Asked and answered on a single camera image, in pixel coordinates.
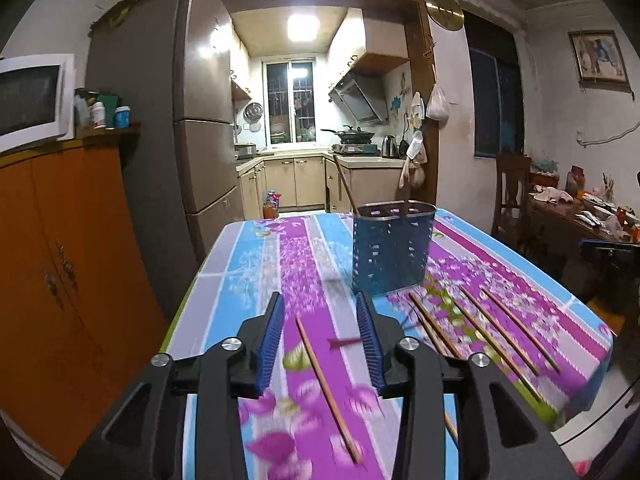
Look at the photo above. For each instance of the metal kettle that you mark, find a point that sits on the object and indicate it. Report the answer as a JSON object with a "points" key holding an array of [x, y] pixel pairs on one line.
{"points": [[389, 147]]}

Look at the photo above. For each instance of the metal pot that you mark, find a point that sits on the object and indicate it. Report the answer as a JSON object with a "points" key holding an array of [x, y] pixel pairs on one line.
{"points": [[245, 150]]}

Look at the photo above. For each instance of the white microwave oven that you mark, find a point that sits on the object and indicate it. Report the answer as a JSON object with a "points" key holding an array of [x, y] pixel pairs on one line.
{"points": [[30, 100]]}

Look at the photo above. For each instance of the pink cloth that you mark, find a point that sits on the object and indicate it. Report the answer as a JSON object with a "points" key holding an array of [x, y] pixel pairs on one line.
{"points": [[552, 194]]}

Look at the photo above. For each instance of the floral striped tablecloth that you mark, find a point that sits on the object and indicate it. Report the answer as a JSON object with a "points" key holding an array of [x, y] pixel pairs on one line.
{"points": [[310, 270]]}

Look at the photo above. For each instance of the round metal strainer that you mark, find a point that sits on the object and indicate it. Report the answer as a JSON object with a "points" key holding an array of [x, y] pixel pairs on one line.
{"points": [[254, 111]]}

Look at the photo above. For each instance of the black wok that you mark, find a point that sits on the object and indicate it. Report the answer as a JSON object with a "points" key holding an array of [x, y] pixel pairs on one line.
{"points": [[352, 135]]}

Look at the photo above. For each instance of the ceiling light panel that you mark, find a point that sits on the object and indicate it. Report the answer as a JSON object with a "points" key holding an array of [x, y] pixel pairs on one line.
{"points": [[303, 26]]}

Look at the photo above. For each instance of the beige kitchen base cabinets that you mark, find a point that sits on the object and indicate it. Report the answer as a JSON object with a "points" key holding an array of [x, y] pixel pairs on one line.
{"points": [[295, 180]]}

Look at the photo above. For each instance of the dark room window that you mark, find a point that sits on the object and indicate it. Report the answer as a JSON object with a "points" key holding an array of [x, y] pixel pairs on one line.
{"points": [[492, 85]]}

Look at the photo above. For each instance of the metal range hood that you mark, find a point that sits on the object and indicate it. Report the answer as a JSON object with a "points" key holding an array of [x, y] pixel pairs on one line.
{"points": [[357, 97]]}

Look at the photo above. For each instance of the gas stove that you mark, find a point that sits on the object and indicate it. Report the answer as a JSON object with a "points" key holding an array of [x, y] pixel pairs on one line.
{"points": [[355, 149]]}

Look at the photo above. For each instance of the framed wall picture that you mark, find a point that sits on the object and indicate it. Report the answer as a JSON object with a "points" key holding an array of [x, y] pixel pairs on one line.
{"points": [[598, 57]]}

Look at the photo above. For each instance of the bottles on kitchen floor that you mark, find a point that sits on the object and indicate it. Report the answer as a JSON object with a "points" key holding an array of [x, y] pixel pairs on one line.
{"points": [[270, 207]]}

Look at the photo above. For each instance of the grey refrigerator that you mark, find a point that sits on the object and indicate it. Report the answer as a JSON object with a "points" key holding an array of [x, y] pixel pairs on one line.
{"points": [[205, 85]]}

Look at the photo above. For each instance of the wooden chair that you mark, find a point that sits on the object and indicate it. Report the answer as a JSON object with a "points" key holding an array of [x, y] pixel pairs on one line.
{"points": [[512, 195]]}

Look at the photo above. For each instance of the orange wooden cabinet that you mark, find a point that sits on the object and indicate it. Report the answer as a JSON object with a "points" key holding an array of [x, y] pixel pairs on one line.
{"points": [[60, 260]]}

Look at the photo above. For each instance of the flower wall sticker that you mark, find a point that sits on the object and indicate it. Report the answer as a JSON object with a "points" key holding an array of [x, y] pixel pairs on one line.
{"points": [[397, 102]]}

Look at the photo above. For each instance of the barred kitchen window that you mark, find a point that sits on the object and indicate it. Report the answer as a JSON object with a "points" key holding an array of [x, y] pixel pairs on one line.
{"points": [[289, 105]]}

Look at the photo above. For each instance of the cluttered wooden side table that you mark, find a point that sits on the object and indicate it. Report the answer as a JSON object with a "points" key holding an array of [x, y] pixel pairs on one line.
{"points": [[560, 230]]}

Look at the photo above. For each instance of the white hanging plastic bag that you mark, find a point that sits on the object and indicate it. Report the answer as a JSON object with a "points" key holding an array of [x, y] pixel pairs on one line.
{"points": [[436, 105]]}

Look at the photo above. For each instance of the wooden chopstick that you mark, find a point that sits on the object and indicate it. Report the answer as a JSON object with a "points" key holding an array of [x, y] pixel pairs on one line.
{"points": [[429, 325], [500, 342], [451, 427], [325, 385], [442, 330], [520, 327], [344, 182]]}

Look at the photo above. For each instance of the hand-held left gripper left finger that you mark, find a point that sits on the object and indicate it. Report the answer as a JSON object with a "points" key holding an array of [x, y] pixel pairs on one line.
{"points": [[270, 340]]}

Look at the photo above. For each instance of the glass jar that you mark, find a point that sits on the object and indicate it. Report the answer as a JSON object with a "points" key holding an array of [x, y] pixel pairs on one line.
{"points": [[576, 181]]}

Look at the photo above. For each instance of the blue perforated utensil holder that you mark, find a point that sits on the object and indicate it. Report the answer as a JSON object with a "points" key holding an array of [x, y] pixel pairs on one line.
{"points": [[390, 250]]}

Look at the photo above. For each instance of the hanging cloth bags bundle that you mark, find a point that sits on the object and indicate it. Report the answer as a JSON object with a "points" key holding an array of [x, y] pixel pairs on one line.
{"points": [[414, 165]]}

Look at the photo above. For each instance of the green container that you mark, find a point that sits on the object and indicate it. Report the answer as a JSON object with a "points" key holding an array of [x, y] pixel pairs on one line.
{"points": [[111, 100]]}

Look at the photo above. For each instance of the white bottle with red label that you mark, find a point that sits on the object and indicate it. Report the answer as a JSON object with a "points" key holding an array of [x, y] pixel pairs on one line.
{"points": [[98, 116]]}

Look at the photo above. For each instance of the kitchen wall cabinet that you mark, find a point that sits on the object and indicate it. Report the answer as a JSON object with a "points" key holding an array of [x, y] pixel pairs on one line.
{"points": [[370, 40]]}

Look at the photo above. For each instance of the gold round wall clock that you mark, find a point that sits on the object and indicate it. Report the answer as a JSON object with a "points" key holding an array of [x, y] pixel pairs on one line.
{"points": [[444, 10]]}

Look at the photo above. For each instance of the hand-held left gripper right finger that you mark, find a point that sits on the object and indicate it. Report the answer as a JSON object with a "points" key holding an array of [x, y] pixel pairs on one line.
{"points": [[370, 340]]}

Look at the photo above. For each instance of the green leafy decoration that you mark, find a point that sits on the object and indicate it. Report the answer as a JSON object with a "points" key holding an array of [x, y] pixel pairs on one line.
{"points": [[120, 10]]}

